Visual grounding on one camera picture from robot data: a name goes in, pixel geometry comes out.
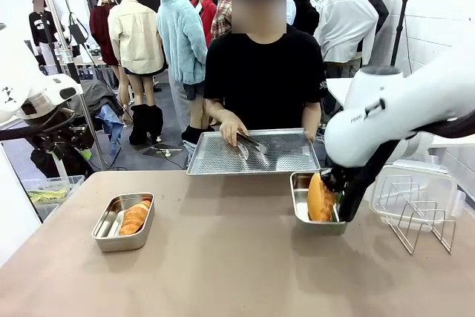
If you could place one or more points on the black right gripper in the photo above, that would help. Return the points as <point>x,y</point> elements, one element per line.
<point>371,172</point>

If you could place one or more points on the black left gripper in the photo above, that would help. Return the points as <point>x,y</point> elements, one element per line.
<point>79,135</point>

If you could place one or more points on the round orange bread bun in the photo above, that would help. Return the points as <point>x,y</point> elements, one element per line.
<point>315,198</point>

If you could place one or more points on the long golden croissant bread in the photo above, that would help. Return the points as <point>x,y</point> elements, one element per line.
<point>133,218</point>

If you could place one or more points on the clear plastic latch lid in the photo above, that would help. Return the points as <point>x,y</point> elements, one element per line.
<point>419,165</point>
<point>438,191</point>

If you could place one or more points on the metal kitchen tongs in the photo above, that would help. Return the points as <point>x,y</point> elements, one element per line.
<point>256,144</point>

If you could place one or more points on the perforated metal baking tray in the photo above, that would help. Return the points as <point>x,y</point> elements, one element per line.
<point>222,161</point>

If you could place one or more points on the person's left forearm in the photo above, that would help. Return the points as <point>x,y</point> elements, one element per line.
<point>311,114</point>

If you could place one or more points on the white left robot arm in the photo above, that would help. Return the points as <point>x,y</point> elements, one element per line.
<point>22,83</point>

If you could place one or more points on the person's right forearm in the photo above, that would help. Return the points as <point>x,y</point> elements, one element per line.
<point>217,109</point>

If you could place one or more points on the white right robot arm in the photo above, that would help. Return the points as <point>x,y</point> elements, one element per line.
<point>408,109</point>

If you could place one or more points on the person's left hand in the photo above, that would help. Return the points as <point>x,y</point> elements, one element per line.
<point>311,133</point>

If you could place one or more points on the person's right hand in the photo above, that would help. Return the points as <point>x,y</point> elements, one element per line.
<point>232,127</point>

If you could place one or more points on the silver light stand pole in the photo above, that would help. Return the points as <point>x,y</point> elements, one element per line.
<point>92,135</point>

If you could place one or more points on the clear plastic storage bin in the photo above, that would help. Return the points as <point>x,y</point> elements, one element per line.
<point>70,180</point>

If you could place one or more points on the blue cloth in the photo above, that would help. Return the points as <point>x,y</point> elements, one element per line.
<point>113,127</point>

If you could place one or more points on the rectangular steel container with bun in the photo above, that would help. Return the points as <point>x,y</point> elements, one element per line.
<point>300,191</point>

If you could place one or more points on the yellow green bag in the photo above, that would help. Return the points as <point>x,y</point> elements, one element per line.
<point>48,195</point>

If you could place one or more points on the grey jacket pile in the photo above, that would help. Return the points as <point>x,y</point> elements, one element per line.
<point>92,94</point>

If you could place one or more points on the rectangular steel container with croissant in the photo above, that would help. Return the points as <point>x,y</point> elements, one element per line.
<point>122,242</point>

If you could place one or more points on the white table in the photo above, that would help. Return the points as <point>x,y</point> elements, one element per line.
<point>339,88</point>

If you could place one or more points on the mannequin in dark red top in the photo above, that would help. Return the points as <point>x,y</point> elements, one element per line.
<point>102,31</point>

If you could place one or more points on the mannequin in cream jacket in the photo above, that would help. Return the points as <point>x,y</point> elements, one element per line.
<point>135,38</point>

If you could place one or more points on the person in black sweatshirt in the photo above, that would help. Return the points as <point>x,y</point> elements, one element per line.
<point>42,27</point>

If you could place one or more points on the person in black t-shirt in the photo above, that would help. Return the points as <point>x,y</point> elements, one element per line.
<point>259,79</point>

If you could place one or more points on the mannequin in light blue fleece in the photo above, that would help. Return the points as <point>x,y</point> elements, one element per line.
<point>182,42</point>

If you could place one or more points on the mannequin in white shirt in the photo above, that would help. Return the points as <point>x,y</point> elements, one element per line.
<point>345,27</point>

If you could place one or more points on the black tripod stand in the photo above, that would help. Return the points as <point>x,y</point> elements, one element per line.
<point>400,27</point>

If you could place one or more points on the mannequin in red jacket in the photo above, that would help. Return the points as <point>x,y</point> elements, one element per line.
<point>208,16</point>

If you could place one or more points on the mannequin in black jacket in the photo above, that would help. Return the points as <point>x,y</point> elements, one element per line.
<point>304,12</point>

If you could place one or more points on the mannequin in black top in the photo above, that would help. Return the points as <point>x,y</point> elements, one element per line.
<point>378,9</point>

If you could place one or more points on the mannequin in plaid hooded shirt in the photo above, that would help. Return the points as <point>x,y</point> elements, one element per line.
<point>222,12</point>

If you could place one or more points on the white pedestal panel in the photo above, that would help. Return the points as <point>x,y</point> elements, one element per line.
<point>15,202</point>

